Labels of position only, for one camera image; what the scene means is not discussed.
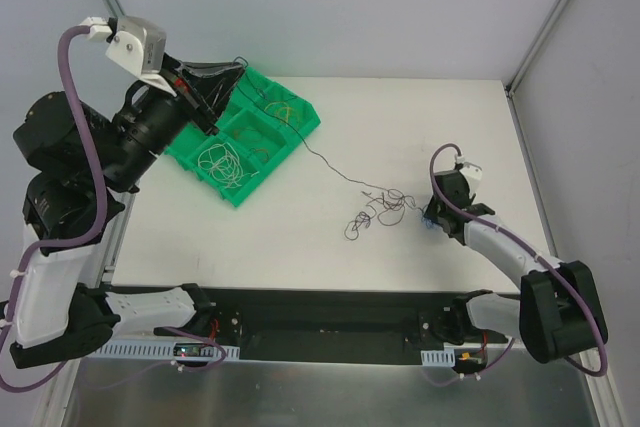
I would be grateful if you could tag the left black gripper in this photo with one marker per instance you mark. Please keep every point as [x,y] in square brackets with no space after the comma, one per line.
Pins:
[195,103]

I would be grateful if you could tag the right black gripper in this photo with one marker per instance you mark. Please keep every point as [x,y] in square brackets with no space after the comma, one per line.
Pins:
[439,217]

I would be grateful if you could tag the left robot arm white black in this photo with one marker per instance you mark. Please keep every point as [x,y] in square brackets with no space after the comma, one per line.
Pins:
[56,317]

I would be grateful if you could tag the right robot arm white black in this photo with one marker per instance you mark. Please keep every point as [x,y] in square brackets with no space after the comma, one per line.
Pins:
[557,313]

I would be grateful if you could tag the green compartment tray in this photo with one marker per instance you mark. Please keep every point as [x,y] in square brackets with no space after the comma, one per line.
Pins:
[264,122]

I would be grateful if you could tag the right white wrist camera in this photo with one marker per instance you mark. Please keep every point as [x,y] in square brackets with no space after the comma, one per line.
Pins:
[472,173]

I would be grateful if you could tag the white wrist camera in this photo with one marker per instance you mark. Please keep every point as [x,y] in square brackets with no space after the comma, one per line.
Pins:
[472,173]
[137,45]

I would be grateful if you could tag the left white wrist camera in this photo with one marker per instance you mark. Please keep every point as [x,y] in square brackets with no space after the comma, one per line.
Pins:
[137,45]

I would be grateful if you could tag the right white cable duct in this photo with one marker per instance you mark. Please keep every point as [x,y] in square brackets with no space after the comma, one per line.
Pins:
[445,358]

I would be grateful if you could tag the white cable duct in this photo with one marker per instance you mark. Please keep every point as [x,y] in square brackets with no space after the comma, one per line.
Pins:
[134,349]
[445,358]

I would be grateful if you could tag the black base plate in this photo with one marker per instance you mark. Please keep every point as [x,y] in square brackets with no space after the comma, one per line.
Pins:
[341,327]

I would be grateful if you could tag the left white cable duct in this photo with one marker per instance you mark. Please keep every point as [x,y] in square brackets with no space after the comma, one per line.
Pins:
[134,349]

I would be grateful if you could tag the right aluminium frame post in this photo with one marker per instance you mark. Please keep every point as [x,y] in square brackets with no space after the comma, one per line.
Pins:
[550,22]

